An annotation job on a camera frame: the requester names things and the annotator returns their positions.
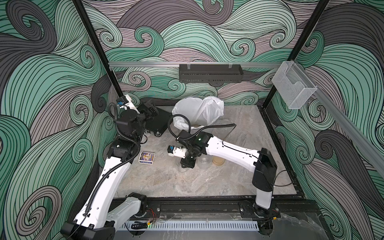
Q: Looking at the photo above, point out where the jar with beige lid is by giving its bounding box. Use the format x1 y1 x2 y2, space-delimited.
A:
175 159 190 173
197 155 212 170

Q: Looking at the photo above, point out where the beige jar lid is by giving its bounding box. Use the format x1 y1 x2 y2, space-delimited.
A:
212 158 226 166

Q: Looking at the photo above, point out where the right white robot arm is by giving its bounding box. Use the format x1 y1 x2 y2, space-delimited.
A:
168 130 277 210

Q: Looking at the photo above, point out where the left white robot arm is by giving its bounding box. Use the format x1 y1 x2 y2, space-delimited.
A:
61 101 159 240

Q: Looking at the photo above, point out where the black flat case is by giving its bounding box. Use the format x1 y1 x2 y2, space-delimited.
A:
138 100 172 137

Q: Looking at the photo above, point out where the small colourful card box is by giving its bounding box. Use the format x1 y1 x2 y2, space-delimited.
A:
139 152 156 165

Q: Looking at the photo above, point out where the white plastic bin liner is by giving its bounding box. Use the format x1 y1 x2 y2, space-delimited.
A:
172 97 225 130

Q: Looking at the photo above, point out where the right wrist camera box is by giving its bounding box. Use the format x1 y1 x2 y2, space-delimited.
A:
167 146 187 159

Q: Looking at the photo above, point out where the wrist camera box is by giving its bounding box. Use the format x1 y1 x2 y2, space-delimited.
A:
117 94 140 114
167 146 187 159

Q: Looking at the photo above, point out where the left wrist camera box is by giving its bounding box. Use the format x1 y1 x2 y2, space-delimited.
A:
117 94 140 114

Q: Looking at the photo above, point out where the black corrugated left cable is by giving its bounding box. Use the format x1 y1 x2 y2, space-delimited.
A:
64 102 148 240

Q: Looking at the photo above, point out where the black corrugated cable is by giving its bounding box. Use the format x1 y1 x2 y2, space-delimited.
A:
167 113 237 140
64 102 148 240

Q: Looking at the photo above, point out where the black corrugated right cable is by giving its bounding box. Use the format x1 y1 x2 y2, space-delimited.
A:
167 113 237 140

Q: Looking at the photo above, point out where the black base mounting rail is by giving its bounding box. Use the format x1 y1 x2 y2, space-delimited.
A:
147 195 319 220

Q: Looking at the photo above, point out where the black perforated wall shelf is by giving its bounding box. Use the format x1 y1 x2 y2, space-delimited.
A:
179 64 244 87

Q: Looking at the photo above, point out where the white slotted cable duct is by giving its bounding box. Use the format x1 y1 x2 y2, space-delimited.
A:
138 220 259 232

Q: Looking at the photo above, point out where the clear acrylic wall holder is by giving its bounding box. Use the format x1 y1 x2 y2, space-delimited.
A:
272 61 318 110

